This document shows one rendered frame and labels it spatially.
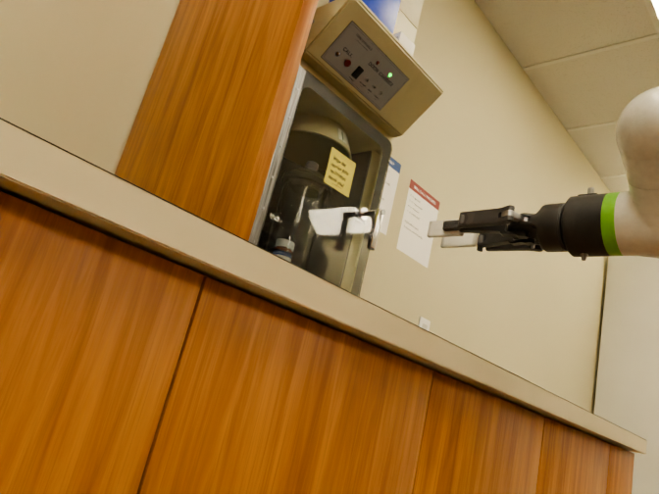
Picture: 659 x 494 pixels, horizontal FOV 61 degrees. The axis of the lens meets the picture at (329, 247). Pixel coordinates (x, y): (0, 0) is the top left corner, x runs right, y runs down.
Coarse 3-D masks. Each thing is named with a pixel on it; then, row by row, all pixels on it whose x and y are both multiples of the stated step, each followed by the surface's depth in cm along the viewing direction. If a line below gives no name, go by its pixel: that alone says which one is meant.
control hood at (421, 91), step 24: (336, 0) 102; (360, 0) 101; (312, 24) 105; (336, 24) 102; (360, 24) 103; (312, 48) 103; (384, 48) 109; (336, 72) 108; (408, 72) 114; (360, 96) 114; (408, 96) 118; (432, 96) 120; (384, 120) 120; (408, 120) 122
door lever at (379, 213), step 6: (360, 210) 115; (366, 210) 116; (372, 210) 114; (378, 210) 112; (384, 210) 113; (360, 216) 115; (366, 216) 115; (378, 216) 112; (372, 222) 112; (378, 222) 111; (372, 228) 111; (378, 228) 111; (372, 234) 111; (378, 234) 111; (372, 240) 110; (372, 246) 110
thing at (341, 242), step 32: (320, 96) 108; (320, 128) 107; (352, 128) 114; (288, 160) 101; (320, 160) 107; (352, 160) 114; (384, 160) 122; (288, 192) 101; (320, 192) 107; (352, 192) 114; (288, 224) 101; (320, 224) 106; (352, 224) 113; (288, 256) 100; (320, 256) 106; (352, 256) 113; (352, 288) 113
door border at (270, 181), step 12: (300, 72) 104; (300, 84) 104; (288, 108) 101; (288, 120) 101; (288, 132) 101; (276, 156) 99; (276, 168) 99; (264, 192) 97; (264, 204) 96; (264, 216) 96; (252, 240) 94
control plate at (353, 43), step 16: (352, 32) 104; (336, 48) 105; (352, 48) 106; (368, 48) 107; (336, 64) 107; (352, 64) 108; (368, 64) 109; (384, 64) 111; (352, 80) 111; (384, 80) 113; (400, 80) 115; (368, 96) 114; (384, 96) 116
